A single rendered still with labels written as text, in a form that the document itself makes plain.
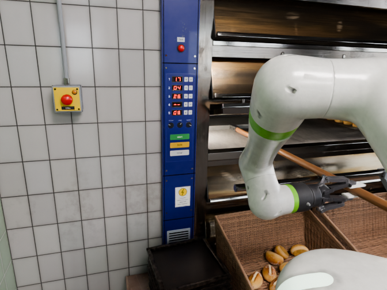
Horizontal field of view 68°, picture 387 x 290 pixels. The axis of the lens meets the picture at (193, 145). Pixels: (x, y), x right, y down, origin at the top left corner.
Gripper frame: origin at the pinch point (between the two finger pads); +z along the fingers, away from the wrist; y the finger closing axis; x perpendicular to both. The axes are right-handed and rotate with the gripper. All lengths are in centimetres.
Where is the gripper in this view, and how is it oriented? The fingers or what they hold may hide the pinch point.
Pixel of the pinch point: (353, 189)
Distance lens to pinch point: 114.5
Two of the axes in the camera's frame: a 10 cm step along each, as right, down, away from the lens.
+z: 9.5, -0.6, 3.0
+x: 3.0, 2.8, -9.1
